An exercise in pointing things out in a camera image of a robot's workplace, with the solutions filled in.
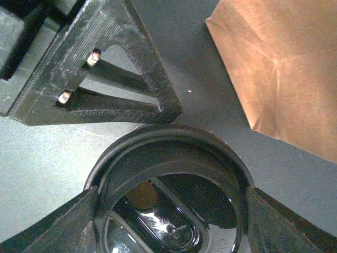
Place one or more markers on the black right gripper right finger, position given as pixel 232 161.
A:
pixel 273 227

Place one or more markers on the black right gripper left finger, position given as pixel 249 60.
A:
pixel 70 228

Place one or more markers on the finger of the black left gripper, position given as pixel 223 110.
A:
pixel 101 66

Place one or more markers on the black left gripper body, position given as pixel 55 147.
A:
pixel 27 29

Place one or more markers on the black lid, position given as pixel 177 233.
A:
pixel 170 188

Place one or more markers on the brown paper bag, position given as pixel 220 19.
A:
pixel 281 59

